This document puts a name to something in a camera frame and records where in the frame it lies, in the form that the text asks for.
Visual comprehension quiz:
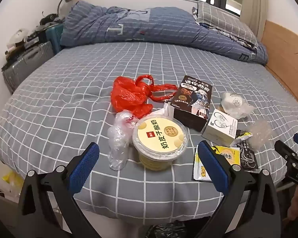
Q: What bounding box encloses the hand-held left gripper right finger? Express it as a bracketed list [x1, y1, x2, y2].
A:
[197, 140, 282, 238]

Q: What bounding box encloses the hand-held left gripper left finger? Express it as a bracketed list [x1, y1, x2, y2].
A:
[16, 142, 105, 238]

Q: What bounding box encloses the yellow snack packet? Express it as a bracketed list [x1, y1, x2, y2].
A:
[193, 145, 241, 182]

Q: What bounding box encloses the clear bubble wrap piece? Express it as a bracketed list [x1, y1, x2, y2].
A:
[246, 120, 272, 149]

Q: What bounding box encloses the black printed packet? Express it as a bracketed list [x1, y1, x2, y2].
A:
[235, 140, 259, 170]

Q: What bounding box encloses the white earphone box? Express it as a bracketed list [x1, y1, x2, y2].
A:
[202, 108, 239, 147]

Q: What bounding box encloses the clear plastic bag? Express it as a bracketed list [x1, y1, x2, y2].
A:
[107, 110, 137, 171]

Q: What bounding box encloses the small yellow black wrapper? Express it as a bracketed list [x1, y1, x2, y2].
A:
[235, 130, 253, 145]

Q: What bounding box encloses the yellow yogurt tub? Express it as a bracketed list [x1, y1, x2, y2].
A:
[132, 116, 189, 171]

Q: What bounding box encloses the white plastic bag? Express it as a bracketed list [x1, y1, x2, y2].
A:
[153, 102, 175, 119]

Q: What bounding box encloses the trash bin with black liner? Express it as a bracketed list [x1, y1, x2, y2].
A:
[146, 222, 188, 238]

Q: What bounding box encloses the red plastic bag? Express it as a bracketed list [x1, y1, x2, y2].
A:
[110, 75, 178, 118]

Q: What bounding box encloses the white metal furniture leg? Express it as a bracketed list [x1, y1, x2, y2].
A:
[276, 180, 296, 192]

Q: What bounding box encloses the brown cookie box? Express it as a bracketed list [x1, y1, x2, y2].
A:
[169, 75, 214, 132]

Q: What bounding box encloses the grey checked bed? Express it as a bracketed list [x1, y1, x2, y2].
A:
[0, 41, 298, 212]

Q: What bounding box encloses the yellow plastic bag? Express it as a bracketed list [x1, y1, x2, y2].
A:
[1, 171, 24, 199]

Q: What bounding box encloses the wooden headboard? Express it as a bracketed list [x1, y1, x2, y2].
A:
[261, 20, 298, 112]

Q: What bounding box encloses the grey ribbed suitcase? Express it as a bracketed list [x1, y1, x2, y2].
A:
[1, 41, 55, 95]

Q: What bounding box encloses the teal suitcase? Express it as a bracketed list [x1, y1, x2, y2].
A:
[45, 23, 65, 55]

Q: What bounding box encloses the grey checked pillow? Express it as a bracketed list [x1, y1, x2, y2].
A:
[192, 0, 259, 46]

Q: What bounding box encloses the white rounded object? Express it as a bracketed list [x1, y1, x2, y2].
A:
[7, 28, 29, 49]

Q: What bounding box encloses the blue striped quilt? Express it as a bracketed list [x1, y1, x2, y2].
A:
[60, 0, 269, 66]

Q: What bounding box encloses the beige curtain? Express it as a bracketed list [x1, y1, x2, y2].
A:
[240, 0, 270, 37]

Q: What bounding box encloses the black cable bundle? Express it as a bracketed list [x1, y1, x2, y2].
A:
[40, 11, 60, 25]

